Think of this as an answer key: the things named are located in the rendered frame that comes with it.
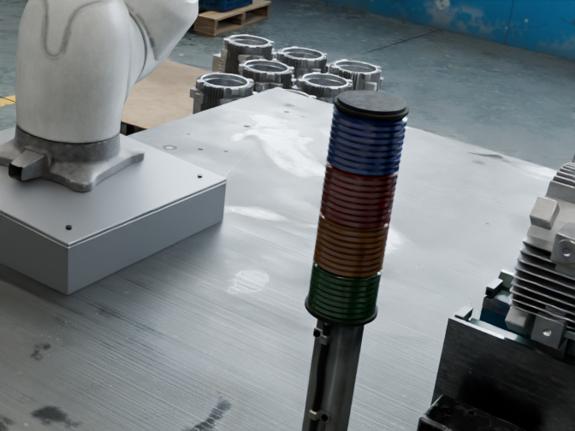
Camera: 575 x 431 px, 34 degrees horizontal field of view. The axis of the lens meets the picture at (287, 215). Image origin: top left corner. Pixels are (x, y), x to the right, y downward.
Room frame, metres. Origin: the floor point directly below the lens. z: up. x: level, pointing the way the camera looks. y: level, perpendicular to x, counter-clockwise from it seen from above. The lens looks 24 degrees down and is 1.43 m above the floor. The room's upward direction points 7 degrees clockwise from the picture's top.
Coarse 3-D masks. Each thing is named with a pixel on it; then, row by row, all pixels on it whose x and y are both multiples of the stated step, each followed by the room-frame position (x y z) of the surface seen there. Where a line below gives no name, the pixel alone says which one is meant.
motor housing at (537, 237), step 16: (560, 176) 0.92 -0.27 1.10; (560, 192) 0.90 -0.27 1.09; (560, 208) 0.89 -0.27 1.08; (560, 224) 0.87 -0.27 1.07; (528, 240) 0.86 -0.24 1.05; (544, 240) 0.86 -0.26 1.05; (528, 256) 0.86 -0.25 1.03; (544, 256) 0.85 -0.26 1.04; (528, 272) 0.85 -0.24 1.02; (544, 272) 0.85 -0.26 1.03; (560, 272) 0.83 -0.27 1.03; (512, 288) 0.86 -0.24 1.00; (528, 288) 0.84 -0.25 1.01; (544, 288) 0.85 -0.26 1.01; (560, 288) 0.83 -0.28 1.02; (512, 304) 0.86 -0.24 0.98; (528, 304) 0.85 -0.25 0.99; (544, 304) 0.85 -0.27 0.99; (560, 304) 0.83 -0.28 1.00
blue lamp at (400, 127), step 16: (336, 112) 0.71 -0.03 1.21; (336, 128) 0.71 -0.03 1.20; (352, 128) 0.69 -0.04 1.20; (368, 128) 0.69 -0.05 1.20; (384, 128) 0.69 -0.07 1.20; (400, 128) 0.70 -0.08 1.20; (336, 144) 0.70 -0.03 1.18; (352, 144) 0.69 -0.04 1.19; (368, 144) 0.69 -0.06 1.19; (384, 144) 0.69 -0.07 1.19; (400, 144) 0.71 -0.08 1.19; (336, 160) 0.70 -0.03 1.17; (352, 160) 0.69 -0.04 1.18; (368, 160) 0.69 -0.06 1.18; (384, 160) 0.69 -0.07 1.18
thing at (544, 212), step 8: (536, 200) 0.88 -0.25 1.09; (544, 200) 0.88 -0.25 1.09; (552, 200) 0.88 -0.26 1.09; (536, 208) 0.87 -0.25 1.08; (544, 208) 0.87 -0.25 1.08; (552, 208) 0.87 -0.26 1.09; (536, 216) 0.87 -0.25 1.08; (544, 216) 0.86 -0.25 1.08; (552, 216) 0.86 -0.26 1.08; (536, 224) 0.87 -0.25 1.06; (544, 224) 0.87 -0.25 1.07; (552, 224) 0.87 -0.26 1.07; (512, 312) 0.87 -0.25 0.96; (520, 312) 0.87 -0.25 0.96; (512, 320) 0.87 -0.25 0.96; (520, 320) 0.86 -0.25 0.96; (528, 320) 0.87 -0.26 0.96; (512, 328) 0.88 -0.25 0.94; (520, 328) 0.86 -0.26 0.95; (528, 328) 0.87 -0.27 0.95
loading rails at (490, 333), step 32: (448, 320) 0.90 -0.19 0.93; (480, 320) 0.99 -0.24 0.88; (448, 352) 0.89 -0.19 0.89; (480, 352) 0.88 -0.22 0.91; (512, 352) 0.86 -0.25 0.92; (544, 352) 0.85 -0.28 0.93; (448, 384) 0.89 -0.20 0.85; (480, 384) 0.87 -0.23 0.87; (512, 384) 0.86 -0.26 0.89; (544, 384) 0.84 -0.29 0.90; (512, 416) 0.85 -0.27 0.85; (544, 416) 0.83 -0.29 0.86
